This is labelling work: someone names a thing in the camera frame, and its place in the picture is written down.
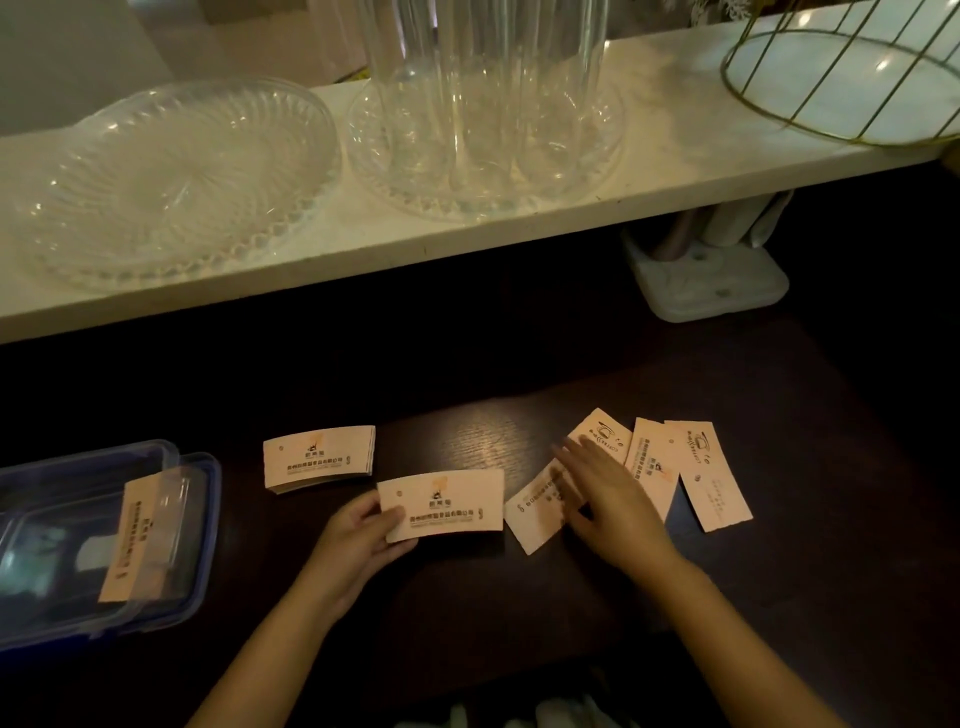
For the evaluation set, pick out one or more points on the clear plastic container lid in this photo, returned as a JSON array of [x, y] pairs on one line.
[[82, 469]]

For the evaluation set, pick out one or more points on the person's right thumb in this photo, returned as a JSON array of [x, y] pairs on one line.
[[581, 526]]

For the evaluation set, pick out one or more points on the clear fluted glass vase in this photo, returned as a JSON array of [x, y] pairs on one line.
[[484, 82]]

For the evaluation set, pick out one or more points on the person's right hand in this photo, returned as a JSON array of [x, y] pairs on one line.
[[619, 517]]

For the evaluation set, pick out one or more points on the beige cardboard box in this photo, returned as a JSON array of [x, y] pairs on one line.
[[247, 34]]

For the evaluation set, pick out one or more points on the stack of paper cup sleeves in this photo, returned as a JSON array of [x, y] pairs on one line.
[[319, 457]]

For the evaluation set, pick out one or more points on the clear ribbed glass plate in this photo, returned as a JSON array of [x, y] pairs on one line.
[[600, 150], [180, 180]]

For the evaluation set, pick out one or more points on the person's left hand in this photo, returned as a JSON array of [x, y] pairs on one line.
[[345, 551]]

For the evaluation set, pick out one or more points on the white plastic holder base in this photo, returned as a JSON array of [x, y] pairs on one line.
[[709, 285]]

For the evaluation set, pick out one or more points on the printed paper cup sleeve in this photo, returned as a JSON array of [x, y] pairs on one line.
[[135, 540], [450, 504], [712, 480], [536, 514], [652, 461]]

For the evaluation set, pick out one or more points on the person's left thumb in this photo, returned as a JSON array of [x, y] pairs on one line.
[[371, 506]]

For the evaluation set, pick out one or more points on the person's left forearm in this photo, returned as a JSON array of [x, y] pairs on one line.
[[266, 660]]

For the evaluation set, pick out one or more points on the person's right forearm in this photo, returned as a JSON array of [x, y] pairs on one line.
[[735, 652]]

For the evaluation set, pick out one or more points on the white stone counter shelf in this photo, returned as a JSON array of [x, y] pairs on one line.
[[675, 150]]

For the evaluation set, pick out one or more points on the clear blue-rimmed plastic container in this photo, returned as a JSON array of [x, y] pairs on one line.
[[191, 540]]

